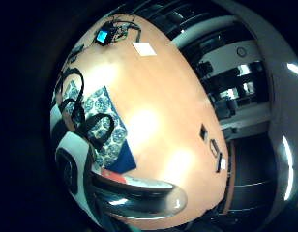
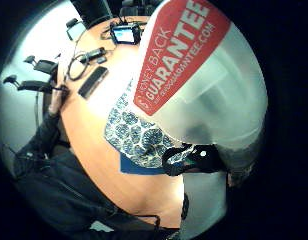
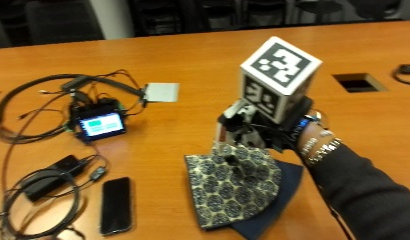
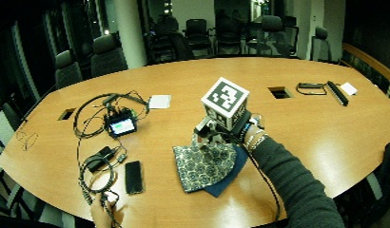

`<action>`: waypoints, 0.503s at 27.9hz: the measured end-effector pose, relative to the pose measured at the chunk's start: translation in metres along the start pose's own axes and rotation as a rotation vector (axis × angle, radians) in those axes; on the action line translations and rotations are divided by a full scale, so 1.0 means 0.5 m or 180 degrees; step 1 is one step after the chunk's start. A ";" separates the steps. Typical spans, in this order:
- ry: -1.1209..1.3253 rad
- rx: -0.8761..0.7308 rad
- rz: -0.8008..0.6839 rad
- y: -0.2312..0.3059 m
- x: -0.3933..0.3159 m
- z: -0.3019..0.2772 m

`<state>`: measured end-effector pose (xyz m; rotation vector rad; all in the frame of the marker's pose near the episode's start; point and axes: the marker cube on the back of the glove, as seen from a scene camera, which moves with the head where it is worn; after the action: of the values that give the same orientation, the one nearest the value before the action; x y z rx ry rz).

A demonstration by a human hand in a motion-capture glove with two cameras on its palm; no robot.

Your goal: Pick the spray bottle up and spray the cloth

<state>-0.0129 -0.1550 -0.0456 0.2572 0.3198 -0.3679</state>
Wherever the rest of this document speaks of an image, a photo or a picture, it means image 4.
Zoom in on dark blue cloth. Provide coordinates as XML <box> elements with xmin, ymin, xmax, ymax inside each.
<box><xmin>202</xmin><ymin>144</ymin><xmax>250</xmax><ymax>199</ymax></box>

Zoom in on black glove cable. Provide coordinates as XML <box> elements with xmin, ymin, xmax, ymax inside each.
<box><xmin>243</xmin><ymin>148</ymin><xmax>283</xmax><ymax>222</ymax></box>

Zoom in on silver bracelets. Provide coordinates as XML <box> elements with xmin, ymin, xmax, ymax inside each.
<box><xmin>245</xmin><ymin>127</ymin><xmax>271</xmax><ymax>152</ymax></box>

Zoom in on black power adapter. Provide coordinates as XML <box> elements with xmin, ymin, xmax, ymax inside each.
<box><xmin>85</xmin><ymin>145</ymin><xmax>118</xmax><ymax>174</ymax></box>

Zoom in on grey office chair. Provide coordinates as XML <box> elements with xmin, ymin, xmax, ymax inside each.
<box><xmin>53</xmin><ymin>49</ymin><xmax>85</xmax><ymax>90</ymax></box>
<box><xmin>89</xmin><ymin>33</ymin><xmax>129</xmax><ymax>79</ymax></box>
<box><xmin>0</xmin><ymin>172</ymin><xmax>78</xmax><ymax>228</ymax></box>

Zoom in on black device with cable loop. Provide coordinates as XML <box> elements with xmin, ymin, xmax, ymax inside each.
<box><xmin>295</xmin><ymin>82</ymin><xmax>327</xmax><ymax>96</ymax></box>

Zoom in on white round pillar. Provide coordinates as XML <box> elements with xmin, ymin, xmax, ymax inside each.
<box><xmin>113</xmin><ymin>0</ymin><xmax>149</xmax><ymax>69</ymax></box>

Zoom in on thin wire eyeglasses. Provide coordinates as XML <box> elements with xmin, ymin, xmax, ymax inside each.
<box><xmin>13</xmin><ymin>128</ymin><xmax>38</xmax><ymax>152</ymax></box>

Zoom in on black office chair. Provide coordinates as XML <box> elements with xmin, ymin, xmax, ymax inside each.
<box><xmin>246</xmin><ymin>14</ymin><xmax>301</xmax><ymax>58</ymax></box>
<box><xmin>214</xmin><ymin>11</ymin><xmax>247</xmax><ymax>56</ymax></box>
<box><xmin>182</xmin><ymin>18</ymin><xmax>215</xmax><ymax>57</ymax></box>
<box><xmin>147</xmin><ymin>14</ymin><xmax>195</xmax><ymax>64</ymax></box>
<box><xmin>309</xmin><ymin>26</ymin><xmax>334</xmax><ymax>63</ymax></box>

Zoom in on looped black cable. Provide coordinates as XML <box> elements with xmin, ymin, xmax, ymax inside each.
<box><xmin>77</xmin><ymin>138</ymin><xmax>129</xmax><ymax>228</ymax></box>

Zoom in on white cube with black markers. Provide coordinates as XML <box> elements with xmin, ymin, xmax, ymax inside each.
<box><xmin>199</xmin><ymin>76</ymin><xmax>250</xmax><ymax>131</ymax></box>

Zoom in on long black bar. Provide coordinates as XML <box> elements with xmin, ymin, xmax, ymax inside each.
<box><xmin>325</xmin><ymin>80</ymin><xmax>351</xmax><ymax>107</ymax></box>

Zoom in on black smartphone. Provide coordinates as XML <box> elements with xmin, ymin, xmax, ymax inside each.
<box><xmin>124</xmin><ymin>160</ymin><xmax>145</xmax><ymax>196</ymax></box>

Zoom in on small black device with screen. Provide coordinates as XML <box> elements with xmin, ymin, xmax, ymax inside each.
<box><xmin>102</xmin><ymin>108</ymin><xmax>140</xmax><ymax>139</ymax></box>

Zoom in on patterned floral cloth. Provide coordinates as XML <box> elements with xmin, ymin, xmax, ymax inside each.
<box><xmin>171</xmin><ymin>141</ymin><xmax>239</xmax><ymax>194</ymax></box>

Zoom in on black cable bundle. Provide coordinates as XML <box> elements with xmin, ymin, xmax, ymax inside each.
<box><xmin>70</xmin><ymin>90</ymin><xmax>150</xmax><ymax>141</ymax></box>

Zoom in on white paper card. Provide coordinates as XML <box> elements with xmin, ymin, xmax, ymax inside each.
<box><xmin>146</xmin><ymin>94</ymin><xmax>171</xmax><ymax>110</ymax></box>

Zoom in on small white box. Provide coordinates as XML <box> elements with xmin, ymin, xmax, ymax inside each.
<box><xmin>338</xmin><ymin>82</ymin><xmax>359</xmax><ymax>97</ymax></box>

